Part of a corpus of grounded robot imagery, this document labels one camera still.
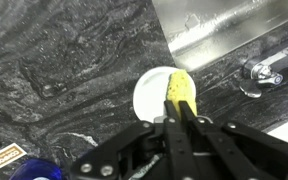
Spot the chrome gooseneck faucet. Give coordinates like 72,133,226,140
239,39,288,100

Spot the yellow sponge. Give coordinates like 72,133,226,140
166,68,199,118

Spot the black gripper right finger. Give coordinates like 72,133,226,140
178,100,252,180

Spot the stainless steel sink basin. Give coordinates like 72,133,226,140
151,0,288,73

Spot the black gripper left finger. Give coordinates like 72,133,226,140
163,100,202,180

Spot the brown compostable label package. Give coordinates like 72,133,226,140
0,142,28,178

